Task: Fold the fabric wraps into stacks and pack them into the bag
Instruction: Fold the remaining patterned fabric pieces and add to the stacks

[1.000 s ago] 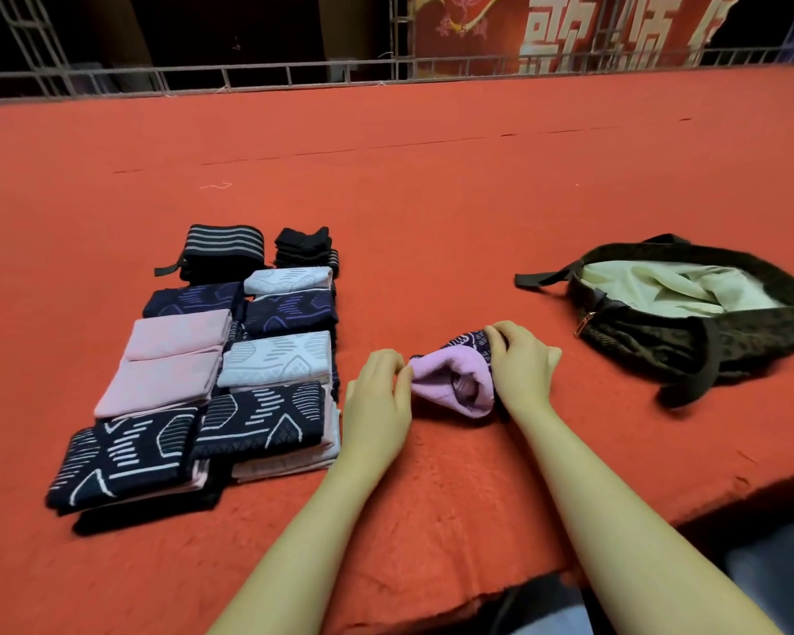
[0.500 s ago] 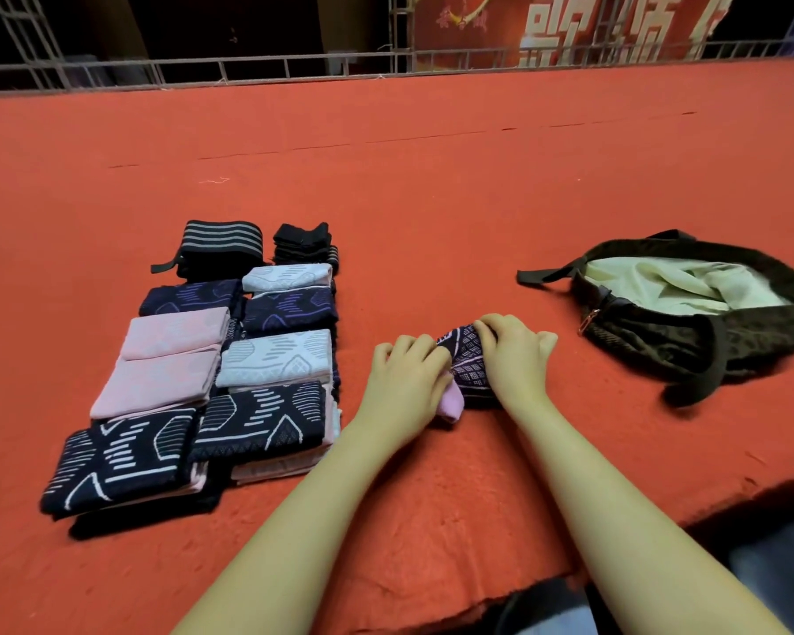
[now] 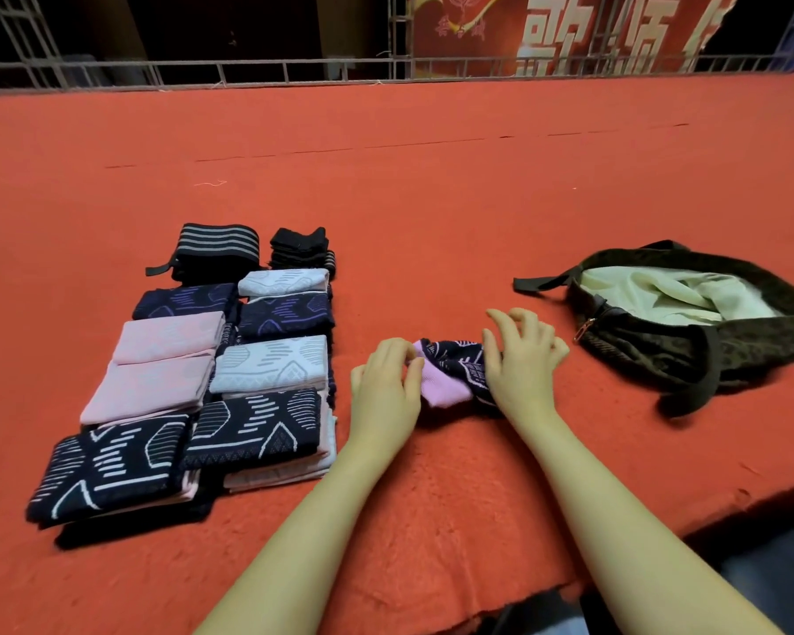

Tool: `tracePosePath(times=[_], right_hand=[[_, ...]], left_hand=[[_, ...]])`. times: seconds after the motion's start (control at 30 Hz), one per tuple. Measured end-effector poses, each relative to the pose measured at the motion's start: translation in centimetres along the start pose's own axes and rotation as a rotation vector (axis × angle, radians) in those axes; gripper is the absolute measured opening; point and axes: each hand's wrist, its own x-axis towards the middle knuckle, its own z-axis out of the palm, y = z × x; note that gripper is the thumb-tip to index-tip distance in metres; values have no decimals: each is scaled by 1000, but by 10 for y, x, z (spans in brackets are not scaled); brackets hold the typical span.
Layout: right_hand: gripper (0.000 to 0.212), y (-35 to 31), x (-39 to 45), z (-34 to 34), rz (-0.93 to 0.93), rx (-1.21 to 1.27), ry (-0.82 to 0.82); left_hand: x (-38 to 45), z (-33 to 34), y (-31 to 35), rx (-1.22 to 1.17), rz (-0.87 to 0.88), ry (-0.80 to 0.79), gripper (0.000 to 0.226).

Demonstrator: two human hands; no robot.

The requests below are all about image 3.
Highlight person's left hand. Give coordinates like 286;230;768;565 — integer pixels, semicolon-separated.
348;337;426;452

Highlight person's right hand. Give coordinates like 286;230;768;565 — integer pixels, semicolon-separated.
481;307;570;428

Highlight pink and navy sock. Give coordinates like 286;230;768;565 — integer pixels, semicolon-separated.
413;337;505;418

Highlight person's left forearm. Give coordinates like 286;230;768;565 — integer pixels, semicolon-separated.
195;446;408;635

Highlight person's right forearm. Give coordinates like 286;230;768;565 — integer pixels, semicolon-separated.
506;416;785;635

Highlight dark olive bag cream lining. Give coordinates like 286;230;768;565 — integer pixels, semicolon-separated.
512;239;794;418

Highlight rows of folded patterned socks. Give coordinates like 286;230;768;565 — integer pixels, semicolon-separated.
26;267;339;551

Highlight black folded sock bundle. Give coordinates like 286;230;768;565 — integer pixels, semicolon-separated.
267;226;337;273

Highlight red felt table cover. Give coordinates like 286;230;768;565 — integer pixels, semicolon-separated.
0;74;794;635

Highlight red banner white characters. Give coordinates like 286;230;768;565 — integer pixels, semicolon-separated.
413;0;742;78

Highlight horizontal metal truss railing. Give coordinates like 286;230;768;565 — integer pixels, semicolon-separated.
0;52;794;94

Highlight upright metal truss post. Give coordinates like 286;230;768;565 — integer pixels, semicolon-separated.
386;0;416;81

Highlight slanted metal truss post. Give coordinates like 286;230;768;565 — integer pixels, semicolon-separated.
0;0;70;90

